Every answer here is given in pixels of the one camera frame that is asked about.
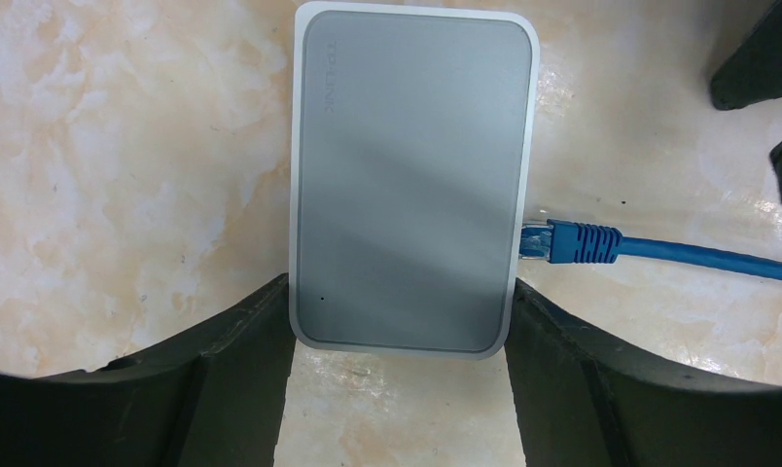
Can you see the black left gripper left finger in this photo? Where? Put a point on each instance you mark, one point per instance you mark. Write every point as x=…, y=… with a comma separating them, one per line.
x=212, y=395

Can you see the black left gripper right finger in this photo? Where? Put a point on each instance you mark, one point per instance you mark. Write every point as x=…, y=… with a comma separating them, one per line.
x=584, y=397

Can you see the white network switch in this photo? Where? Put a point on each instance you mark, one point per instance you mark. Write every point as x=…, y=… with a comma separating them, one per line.
x=410, y=147

